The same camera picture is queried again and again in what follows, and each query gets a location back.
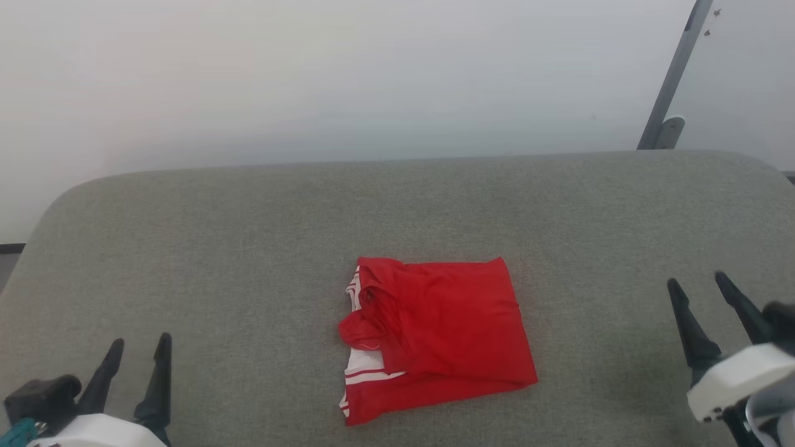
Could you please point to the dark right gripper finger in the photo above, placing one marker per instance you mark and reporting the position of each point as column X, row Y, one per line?
column 742, row 310
column 692, row 338

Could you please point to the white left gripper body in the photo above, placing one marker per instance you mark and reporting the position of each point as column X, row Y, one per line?
column 99, row 433

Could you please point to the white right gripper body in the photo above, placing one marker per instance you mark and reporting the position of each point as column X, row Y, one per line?
column 739, row 375

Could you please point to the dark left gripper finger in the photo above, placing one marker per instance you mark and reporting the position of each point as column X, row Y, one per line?
column 155, row 391
column 102, row 382

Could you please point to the red and white shirt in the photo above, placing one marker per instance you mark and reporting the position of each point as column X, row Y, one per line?
column 447, row 323

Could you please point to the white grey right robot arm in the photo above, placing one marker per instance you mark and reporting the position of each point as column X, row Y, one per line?
column 767, row 422

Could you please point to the grey fabric sofa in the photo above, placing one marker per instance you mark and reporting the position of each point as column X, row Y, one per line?
column 248, row 279

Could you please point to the grey metal pole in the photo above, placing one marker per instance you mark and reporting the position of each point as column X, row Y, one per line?
column 677, row 68

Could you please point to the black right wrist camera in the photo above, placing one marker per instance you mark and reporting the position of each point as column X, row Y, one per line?
column 781, row 326

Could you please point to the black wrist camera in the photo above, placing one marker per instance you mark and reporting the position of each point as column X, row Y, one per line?
column 40, row 397
column 781, row 326

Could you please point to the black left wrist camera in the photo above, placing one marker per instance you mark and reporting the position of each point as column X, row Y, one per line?
column 40, row 397

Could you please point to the teal left camera connector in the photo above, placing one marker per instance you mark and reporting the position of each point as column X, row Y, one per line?
column 17, row 433

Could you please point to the grey metal pole bracket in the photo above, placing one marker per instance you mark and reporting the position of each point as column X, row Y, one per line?
column 669, row 133

